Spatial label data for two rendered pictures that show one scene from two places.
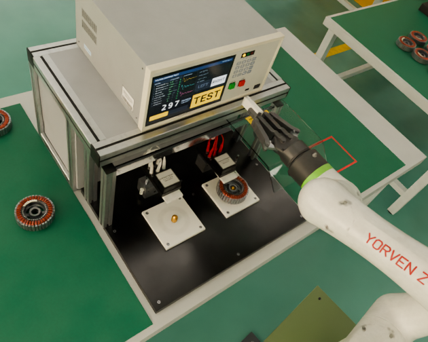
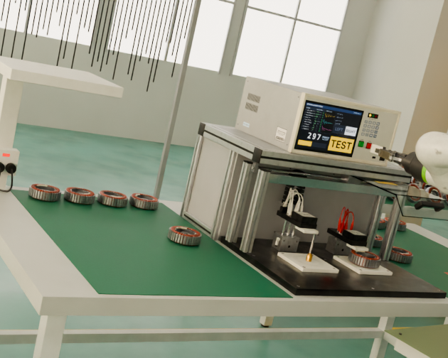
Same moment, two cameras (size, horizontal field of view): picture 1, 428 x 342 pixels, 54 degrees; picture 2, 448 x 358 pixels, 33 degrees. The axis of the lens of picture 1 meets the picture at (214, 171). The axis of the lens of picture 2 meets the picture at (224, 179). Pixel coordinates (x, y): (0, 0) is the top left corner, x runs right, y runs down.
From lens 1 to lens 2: 1.83 m
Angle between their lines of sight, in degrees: 43
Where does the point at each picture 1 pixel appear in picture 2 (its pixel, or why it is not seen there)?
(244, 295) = not seen: outside the picture
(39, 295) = (191, 266)
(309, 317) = not seen: outside the picture
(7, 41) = not seen: hidden behind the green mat
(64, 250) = (210, 256)
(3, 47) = not seen: hidden behind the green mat
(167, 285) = (305, 283)
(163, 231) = (299, 262)
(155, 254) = (292, 270)
